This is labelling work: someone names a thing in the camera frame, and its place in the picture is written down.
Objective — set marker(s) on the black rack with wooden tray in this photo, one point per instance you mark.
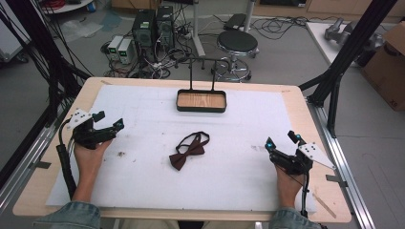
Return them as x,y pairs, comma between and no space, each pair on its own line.
201,95

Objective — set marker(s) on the person's left hand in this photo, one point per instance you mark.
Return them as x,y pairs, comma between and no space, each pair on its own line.
90,155

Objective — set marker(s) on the white power supply unit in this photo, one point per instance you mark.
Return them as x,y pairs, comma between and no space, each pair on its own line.
125,51
114,47

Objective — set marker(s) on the white board on floor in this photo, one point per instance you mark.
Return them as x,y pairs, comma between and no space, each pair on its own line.
321,38

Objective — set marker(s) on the black metal frame stand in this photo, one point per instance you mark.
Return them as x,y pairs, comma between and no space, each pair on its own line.
345,60
38,57

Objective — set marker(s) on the person's right hand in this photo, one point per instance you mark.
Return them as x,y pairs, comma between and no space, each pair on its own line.
288,186

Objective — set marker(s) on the person's right denim sleeve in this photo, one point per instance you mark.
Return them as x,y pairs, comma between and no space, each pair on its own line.
293,219

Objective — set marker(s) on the person's denim sleeve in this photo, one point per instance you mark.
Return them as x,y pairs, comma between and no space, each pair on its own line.
293,219
68,216

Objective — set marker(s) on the cardboard box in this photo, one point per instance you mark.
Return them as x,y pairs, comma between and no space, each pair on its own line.
387,68

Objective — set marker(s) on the person's left denim sleeve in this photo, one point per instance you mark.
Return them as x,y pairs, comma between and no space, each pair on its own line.
68,216

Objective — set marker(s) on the black round stool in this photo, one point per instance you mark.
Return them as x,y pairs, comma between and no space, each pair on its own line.
237,52

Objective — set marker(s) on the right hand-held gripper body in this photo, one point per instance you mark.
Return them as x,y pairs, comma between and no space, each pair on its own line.
299,158

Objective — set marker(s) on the black flat box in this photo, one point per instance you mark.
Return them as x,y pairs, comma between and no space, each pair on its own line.
235,21

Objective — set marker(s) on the wooden stick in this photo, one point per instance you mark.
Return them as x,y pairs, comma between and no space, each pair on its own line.
324,205

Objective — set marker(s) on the brown bow tie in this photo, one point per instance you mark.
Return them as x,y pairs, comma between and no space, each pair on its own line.
188,150

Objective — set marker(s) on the black computer tower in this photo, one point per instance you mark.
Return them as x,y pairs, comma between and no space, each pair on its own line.
165,27
144,28

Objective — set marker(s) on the white foam mat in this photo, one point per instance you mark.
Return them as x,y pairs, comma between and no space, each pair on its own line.
191,149

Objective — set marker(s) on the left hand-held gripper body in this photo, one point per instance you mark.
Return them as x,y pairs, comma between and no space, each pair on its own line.
87,131

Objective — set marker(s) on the aluminium rail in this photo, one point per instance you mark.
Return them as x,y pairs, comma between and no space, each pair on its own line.
342,165
22,165

